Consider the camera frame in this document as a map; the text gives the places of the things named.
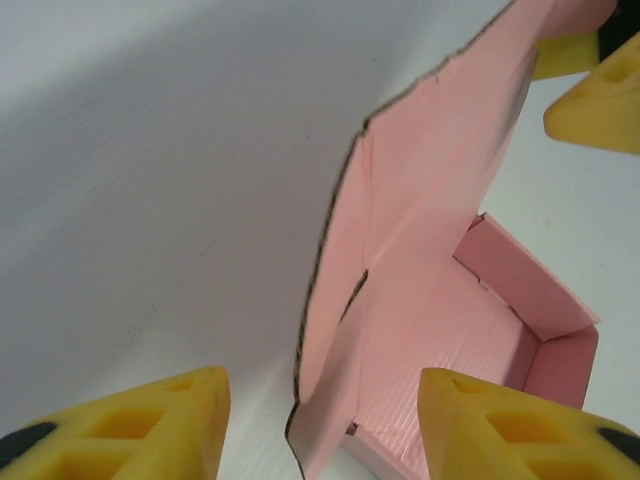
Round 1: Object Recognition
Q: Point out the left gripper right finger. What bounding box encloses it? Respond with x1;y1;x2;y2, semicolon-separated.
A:
417;367;640;480

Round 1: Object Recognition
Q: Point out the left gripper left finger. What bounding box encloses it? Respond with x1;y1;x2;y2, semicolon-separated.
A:
0;365;232;480

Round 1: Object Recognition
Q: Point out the pink paper box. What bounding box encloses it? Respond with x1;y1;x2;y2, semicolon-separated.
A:
284;0;621;480

